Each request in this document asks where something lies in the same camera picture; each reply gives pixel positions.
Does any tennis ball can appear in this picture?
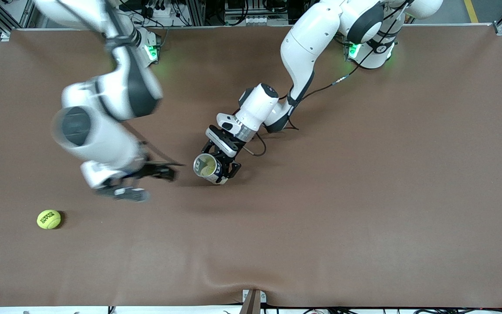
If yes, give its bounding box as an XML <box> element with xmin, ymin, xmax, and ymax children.
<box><xmin>193</xmin><ymin>152</ymin><xmax>230</xmax><ymax>186</ymax></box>

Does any brown table mat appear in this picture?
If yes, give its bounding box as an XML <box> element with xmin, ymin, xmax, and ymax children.
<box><xmin>0</xmin><ymin>24</ymin><xmax>502</xmax><ymax>308</ymax></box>

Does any white terminal block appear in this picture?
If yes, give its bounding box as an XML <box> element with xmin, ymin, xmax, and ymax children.
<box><xmin>232</xmin><ymin>16</ymin><xmax>269</xmax><ymax>25</ymax></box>

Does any white power strip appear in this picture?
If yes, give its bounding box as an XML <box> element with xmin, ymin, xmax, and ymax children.
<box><xmin>148</xmin><ymin>3</ymin><xmax>178</xmax><ymax>19</ymax></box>

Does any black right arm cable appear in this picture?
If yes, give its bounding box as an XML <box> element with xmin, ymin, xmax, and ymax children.
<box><xmin>122</xmin><ymin>121</ymin><xmax>186</xmax><ymax>167</ymax></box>

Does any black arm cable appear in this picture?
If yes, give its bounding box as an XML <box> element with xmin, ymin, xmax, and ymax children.
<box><xmin>244</xmin><ymin>0</ymin><xmax>410</xmax><ymax>157</ymax></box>
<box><xmin>122</xmin><ymin>121</ymin><xmax>186</xmax><ymax>167</ymax></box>

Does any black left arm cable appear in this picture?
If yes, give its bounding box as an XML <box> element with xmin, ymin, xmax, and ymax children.
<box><xmin>244</xmin><ymin>0</ymin><xmax>410</xmax><ymax>157</ymax></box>

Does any grey table edge bracket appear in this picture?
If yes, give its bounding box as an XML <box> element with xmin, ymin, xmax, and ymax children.
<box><xmin>242</xmin><ymin>289</ymin><xmax>268</xmax><ymax>304</ymax></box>

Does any brown camera post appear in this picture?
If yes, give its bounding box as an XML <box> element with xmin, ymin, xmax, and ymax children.
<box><xmin>239</xmin><ymin>290</ymin><xmax>261</xmax><ymax>314</ymax></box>

